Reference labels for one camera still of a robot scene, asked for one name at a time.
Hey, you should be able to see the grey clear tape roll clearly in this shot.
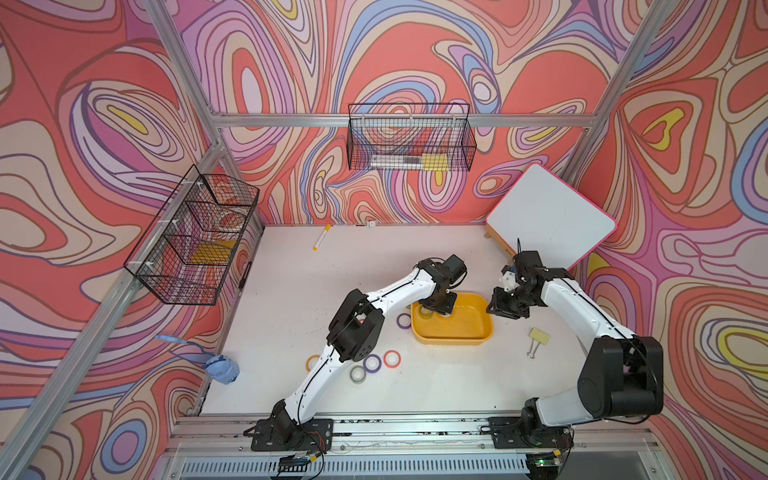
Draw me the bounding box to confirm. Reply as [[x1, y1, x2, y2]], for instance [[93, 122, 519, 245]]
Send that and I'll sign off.
[[349, 366, 367, 384]]

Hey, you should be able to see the yellow item in back basket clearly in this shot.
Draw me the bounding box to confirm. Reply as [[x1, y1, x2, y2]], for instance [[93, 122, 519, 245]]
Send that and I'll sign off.
[[420, 153, 451, 172]]

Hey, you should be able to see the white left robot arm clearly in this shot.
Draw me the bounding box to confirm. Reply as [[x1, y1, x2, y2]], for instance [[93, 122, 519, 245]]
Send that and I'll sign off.
[[270, 255, 467, 429]]

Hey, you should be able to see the yellow-green tape roll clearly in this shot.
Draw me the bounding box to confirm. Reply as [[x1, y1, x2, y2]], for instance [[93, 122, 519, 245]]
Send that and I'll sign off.
[[419, 306, 434, 319]]

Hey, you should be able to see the purple tape roll lower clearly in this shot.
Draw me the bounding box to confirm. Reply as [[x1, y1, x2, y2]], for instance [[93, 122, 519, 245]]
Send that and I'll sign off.
[[363, 354, 383, 375]]

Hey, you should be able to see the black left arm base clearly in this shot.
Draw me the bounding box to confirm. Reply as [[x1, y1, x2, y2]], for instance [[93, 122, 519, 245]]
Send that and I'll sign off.
[[243, 400, 334, 453]]

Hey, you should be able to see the purple tape roll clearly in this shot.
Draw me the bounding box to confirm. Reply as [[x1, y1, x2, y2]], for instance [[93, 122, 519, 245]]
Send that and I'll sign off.
[[396, 313, 412, 330], [363, 354, 383, 375]]

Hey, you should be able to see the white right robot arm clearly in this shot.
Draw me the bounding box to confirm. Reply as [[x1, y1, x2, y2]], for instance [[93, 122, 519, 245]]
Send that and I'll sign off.
[[487, 250, 664, 433]]

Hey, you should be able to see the yellow capped white marker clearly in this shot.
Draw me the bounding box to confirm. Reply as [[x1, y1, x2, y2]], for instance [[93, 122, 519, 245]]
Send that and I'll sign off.
[[313, 224, 332, 251]]

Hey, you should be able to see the black wire basket left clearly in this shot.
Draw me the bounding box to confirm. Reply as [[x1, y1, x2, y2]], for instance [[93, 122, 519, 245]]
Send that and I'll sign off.
[[123, 166, 260, 306]]

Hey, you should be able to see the black wire basket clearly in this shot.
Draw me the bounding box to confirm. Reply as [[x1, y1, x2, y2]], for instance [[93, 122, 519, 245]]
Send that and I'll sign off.
[[123, 166, 260, 306], [346, 100, 477, 172]]

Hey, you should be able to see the yellow block in basket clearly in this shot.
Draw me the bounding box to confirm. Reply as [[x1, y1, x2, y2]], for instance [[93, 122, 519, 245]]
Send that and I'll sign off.
[[188, 240, 235, 266]]

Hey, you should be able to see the white board pink edge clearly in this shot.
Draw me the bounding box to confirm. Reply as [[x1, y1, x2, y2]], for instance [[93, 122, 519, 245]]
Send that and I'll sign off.
[[486, 165, 617, 269]]

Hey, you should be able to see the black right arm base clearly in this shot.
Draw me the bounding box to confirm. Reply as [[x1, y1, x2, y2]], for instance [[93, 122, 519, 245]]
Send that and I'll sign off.
[[479, 397, 574, 450]]

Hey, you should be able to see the yellow plastic storage box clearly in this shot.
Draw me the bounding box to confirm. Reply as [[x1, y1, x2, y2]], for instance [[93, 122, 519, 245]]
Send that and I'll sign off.
[[411, 292, 494, 346]]

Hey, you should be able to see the black wire basket back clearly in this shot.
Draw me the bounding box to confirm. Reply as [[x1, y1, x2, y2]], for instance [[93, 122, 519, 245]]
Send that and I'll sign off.
[[346, 100, 477, 172]]

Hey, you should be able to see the red tape roll lower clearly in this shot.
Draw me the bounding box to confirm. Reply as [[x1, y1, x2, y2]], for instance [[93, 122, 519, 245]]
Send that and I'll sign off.
[[383, 350, 402, 369]]

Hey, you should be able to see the blue cloth bundle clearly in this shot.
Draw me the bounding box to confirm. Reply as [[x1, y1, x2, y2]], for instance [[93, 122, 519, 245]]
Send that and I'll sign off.
[[155, 335, 240, 385]]

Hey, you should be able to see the yellow sticky note pad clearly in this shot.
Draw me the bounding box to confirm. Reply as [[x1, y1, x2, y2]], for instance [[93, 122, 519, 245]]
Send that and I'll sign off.
[[529, 327, 551, 345]]

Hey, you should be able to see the purple tape roll upper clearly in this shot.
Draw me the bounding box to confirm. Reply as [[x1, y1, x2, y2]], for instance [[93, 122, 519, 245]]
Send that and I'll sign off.
[[396, 313, 412, 330]]

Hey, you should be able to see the orange tape roll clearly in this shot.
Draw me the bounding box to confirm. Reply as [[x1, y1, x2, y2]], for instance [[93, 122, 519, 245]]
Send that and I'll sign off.
[[305, 355, 322, 372]]

